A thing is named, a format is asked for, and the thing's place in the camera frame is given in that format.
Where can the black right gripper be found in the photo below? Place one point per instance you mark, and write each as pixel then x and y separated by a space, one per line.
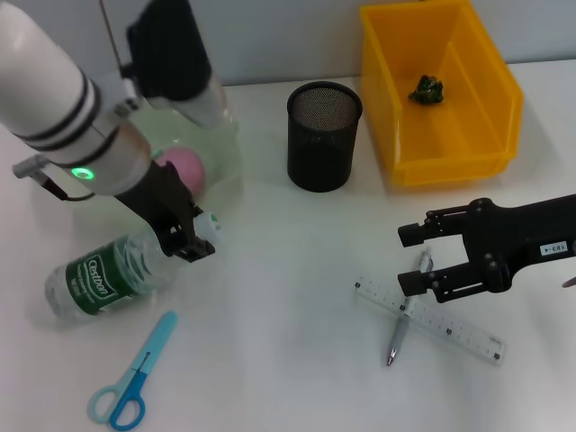
pixel 513 234

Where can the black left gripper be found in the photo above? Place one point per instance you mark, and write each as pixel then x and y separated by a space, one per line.
pixel 166 202

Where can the pink toy peach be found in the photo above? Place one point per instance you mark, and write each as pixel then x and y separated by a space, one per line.
pixel 186 166

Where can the clear water bottle green label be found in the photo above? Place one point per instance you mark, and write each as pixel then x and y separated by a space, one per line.
pixel 103 288

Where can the green plastic wrapper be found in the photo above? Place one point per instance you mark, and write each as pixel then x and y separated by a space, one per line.
pixel 427 90

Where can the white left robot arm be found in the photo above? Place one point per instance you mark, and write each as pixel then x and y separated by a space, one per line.
pixel 36 81

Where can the silver white ballpoint pen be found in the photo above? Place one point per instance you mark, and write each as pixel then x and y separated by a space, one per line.
pixel 398 335

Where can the blue scissors with cover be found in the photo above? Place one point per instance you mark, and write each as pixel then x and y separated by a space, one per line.
pixel 163 328

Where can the transparent plastic ruler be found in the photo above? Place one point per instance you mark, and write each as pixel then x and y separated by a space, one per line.
pixel 468 335

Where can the pale green glass fruit plate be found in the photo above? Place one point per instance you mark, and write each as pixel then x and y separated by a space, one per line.
pixel 220 148

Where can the black mesh pen cup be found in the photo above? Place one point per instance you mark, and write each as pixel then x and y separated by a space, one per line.
pixel 319 157

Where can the yellow plastic bin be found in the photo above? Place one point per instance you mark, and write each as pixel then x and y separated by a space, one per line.
pixel 450 135

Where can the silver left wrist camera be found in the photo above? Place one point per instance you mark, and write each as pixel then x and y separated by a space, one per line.
pixel 171 54

